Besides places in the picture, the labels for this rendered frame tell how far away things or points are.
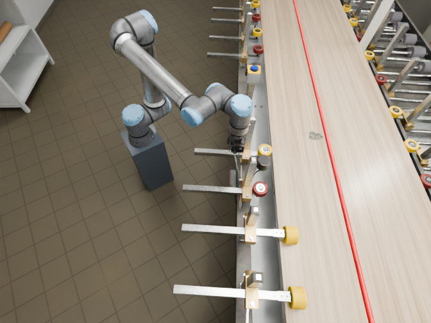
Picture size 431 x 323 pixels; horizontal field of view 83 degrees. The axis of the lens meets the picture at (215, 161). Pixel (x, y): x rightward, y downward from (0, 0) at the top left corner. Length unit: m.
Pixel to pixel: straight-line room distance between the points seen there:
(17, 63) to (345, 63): 3.63
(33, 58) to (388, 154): 3.88
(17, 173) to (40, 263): 0.96
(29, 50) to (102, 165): 2.00
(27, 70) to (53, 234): 2.13
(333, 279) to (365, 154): 0.75
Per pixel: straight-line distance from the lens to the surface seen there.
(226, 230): 1.14
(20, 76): 3.80
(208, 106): 1.01
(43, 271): 2.43
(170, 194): 2.29
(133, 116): 1.69
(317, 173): 1.45
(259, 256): 1.48
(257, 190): 1.30
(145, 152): 1.85
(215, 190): 1.32
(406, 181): 1.68
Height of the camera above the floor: 2.05
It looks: 57 degrees down
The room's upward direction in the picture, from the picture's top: 2 degrees clockwise
